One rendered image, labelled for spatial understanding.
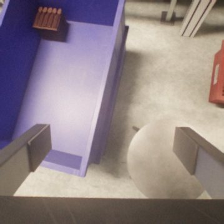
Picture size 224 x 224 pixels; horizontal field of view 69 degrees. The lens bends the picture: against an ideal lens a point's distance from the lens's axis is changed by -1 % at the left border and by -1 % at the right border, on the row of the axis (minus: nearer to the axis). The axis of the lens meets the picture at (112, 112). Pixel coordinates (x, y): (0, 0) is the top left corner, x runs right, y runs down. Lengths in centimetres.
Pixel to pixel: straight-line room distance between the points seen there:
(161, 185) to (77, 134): 37
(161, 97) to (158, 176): 44
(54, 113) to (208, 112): 75
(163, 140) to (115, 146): 32
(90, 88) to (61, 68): 16
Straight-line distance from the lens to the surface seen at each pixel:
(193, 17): 96
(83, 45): 78
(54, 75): 77
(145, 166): 63
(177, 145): 17
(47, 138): 16
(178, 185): 66
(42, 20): 80
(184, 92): 95
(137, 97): 90
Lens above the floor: 87
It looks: 79 degrees down
